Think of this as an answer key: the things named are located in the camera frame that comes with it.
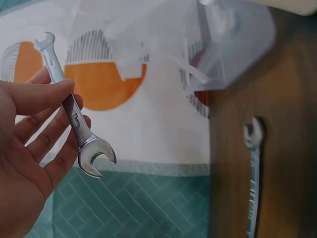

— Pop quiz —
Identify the person's left hand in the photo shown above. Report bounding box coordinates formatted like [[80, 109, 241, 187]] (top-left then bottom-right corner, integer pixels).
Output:
[[0, 66, 92, 238]]

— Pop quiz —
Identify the short silver open-end wrench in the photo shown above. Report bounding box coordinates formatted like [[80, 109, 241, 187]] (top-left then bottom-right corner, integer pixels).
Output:
[[34, 31, 117, 179]]

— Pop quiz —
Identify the long silver combination wrench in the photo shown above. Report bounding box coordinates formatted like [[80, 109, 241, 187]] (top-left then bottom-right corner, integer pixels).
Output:
[[243, 116, 265, 238]]

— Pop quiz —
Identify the clear plastic container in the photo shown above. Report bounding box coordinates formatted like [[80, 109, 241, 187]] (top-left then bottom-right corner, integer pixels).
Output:
[[106, 0, 277, 92]]

